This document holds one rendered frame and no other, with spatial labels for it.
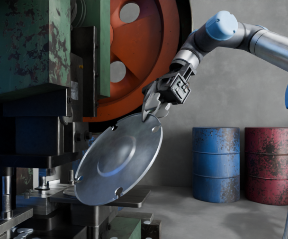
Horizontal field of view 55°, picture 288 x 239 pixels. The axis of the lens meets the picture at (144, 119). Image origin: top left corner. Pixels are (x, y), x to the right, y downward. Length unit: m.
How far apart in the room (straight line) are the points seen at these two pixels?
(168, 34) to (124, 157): 0.57
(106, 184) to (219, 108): 3.43
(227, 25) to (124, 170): 0.46
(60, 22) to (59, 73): 0.12
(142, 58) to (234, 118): 3.02
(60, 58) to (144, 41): 0.55
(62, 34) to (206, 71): 3.49
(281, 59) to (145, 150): 0.41
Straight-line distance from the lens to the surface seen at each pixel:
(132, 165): 0.66
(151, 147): 0.66
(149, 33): 1.16
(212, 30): 0.80
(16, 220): 0.75
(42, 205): 0.79
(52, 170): 0.84
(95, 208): 0.76
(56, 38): 0.66
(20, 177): 1.06
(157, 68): 1.08
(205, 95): 4.03
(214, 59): 4.11
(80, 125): 0.78
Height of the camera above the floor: 0.98
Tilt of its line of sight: level
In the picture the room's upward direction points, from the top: straight up
